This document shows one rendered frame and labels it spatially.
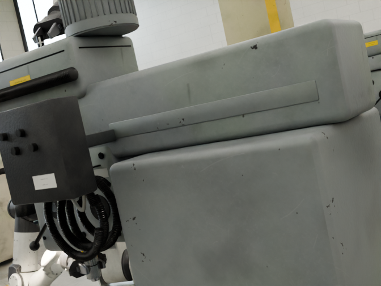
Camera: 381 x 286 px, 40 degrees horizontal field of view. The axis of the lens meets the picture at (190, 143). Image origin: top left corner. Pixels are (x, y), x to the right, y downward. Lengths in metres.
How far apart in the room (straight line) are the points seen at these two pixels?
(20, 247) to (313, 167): 1.37
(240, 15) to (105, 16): 1.87
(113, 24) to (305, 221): 0.71
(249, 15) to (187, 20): 8.98
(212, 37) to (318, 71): 10.73
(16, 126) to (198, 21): 10.85
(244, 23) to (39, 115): 2.19
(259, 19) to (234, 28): 0.17
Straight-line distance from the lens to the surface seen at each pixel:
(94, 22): 1.38
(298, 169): 0.95
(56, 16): 1.70
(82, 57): 1.39
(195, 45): 11.97
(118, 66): 1.48
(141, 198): 1.15
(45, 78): 1.40
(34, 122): 1.13
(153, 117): 1.24
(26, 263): 2.07
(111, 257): 2.39
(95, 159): 1.37
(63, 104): 1.11
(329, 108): 1.04
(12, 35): 11.46
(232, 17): 3.20
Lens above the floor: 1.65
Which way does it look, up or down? 4 degrees down
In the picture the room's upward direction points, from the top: 12 degrees counter-clockwise
